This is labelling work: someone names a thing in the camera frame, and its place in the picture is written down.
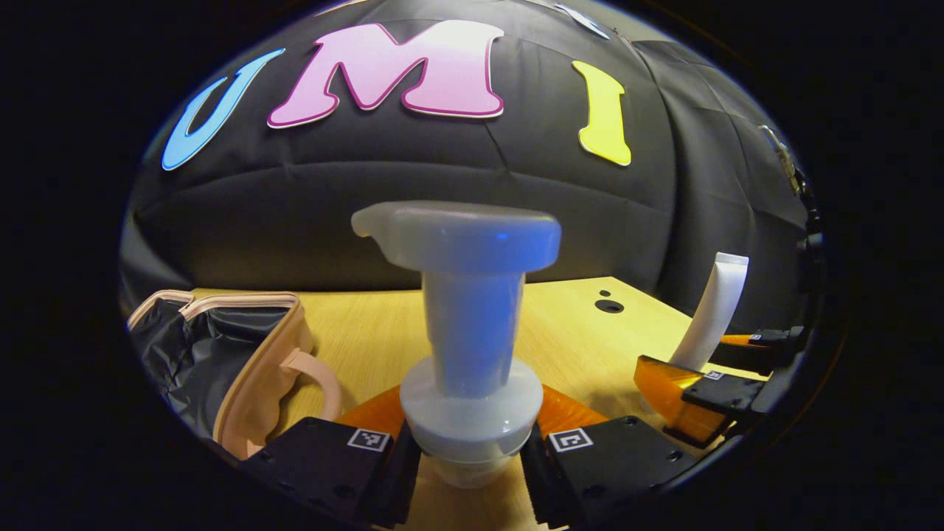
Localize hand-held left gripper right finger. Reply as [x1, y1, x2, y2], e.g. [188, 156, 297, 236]
[520, 383, 705, 530]

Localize black backdrop cloth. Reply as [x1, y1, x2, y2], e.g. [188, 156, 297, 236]
[118, 0, 812, 333]

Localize pink suitcase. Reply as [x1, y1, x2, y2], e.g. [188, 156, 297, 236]
[127, 290, 344, 462]

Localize white pump bottle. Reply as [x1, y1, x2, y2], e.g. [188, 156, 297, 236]
[351, 201, 563, 489]

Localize white squeeze tube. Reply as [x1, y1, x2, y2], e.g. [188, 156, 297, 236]
[667, 252, 750, 372]

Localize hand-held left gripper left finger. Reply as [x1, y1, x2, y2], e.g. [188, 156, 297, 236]
[240, 385, 423, 530]

